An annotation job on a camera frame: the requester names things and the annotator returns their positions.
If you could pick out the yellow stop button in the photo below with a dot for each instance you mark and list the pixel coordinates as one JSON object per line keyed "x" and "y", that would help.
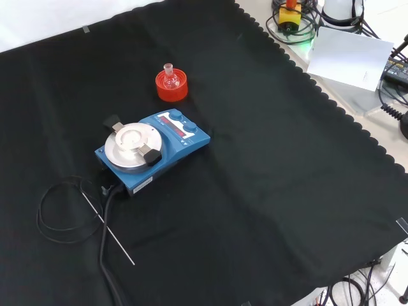
{"x": 289, "y": 16}

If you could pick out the thin steel probe rod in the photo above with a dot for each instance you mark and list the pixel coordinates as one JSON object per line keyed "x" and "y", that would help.
{"x": 108, "y": 228}

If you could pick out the pale white board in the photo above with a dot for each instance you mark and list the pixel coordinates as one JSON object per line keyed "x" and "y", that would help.
{"x": 347, "y": 57}

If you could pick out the grey tape strip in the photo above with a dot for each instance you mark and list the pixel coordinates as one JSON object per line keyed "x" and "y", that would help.
{"x": 86, "y": 29}
{"x": 402, "y": 224}

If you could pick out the blue heater with steel plate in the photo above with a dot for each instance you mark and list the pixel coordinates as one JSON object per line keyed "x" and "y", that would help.
{"x": 191, "y": 143}

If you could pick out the black power adapter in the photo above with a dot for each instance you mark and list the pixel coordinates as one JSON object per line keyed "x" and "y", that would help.
{"x": 396, "y": 70}

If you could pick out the black bench cloth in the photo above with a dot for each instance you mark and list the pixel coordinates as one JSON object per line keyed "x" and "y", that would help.
{"x": 255, "y": 159}

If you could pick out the clear round-bottom glass flask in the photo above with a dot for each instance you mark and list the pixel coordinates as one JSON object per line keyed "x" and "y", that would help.
{"x": 170, "y": 82}

